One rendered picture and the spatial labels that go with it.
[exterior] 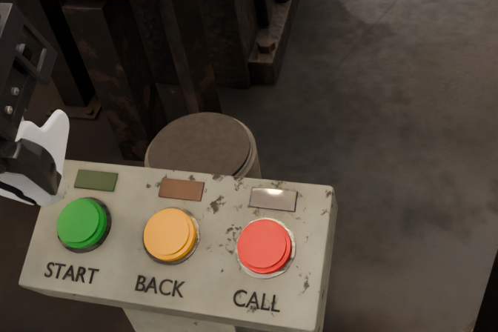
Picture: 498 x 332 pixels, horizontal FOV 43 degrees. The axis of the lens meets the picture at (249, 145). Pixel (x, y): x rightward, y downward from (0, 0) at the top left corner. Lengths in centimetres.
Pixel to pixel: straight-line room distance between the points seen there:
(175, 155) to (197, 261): 20
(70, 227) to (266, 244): 16
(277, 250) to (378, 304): 68
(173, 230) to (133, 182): 6
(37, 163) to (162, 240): 15
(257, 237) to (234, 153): 19
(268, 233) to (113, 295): 13
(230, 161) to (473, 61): 100
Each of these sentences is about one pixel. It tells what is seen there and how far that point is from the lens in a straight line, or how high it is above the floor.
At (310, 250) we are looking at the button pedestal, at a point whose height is 60.
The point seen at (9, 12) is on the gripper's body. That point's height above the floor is 81.
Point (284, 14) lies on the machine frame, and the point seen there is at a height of 7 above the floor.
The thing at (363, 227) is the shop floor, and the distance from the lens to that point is 121.
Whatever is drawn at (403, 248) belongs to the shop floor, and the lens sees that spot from 119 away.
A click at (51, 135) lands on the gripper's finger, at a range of 43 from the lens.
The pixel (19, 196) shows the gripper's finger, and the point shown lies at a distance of 45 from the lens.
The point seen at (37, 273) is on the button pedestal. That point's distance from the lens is 53.
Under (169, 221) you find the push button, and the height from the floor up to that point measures 61.
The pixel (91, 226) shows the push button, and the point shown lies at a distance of 51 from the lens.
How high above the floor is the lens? 99
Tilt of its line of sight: 47 degrees down
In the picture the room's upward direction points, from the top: 11 degrees counter-clockwise
